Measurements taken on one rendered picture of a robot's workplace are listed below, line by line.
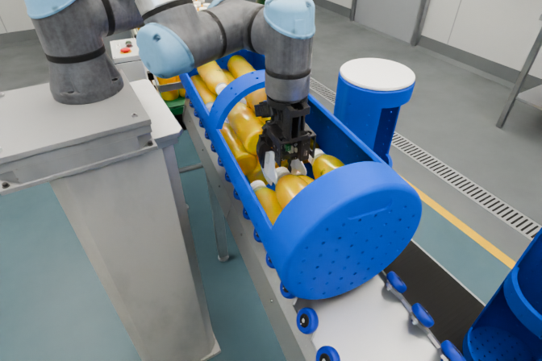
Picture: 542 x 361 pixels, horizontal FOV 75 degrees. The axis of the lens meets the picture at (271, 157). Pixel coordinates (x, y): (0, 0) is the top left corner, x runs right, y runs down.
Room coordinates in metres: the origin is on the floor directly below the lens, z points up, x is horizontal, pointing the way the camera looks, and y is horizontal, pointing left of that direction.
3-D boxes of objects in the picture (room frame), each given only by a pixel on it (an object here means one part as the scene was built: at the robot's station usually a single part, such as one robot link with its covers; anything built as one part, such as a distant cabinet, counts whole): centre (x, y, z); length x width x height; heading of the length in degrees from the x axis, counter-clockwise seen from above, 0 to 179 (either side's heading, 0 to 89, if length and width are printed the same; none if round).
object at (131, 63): (1.34, 0.57, 1.05); 0.20 x 0.10 x 0.10; 23
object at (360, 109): (1.25, -0.40, 0.59); 0.28 x 0.28 x 0.88
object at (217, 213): (1.17, 0.26, 0.31); 0.06 x 0.06 x 0.63; 23
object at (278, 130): (0.53, -0.03, 1.25); 0.09 x 0.08 x 0.12; 23
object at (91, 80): (0.74, 0.42, 1.27); 0.15 x 0.15 x 0.10
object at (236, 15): (0.59, 0.06, 1.41); 0.11 x 0.11 x 0.08; 51
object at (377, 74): (1.25, -0.40, 1.03); 0.28 x 0.28 x 0.01
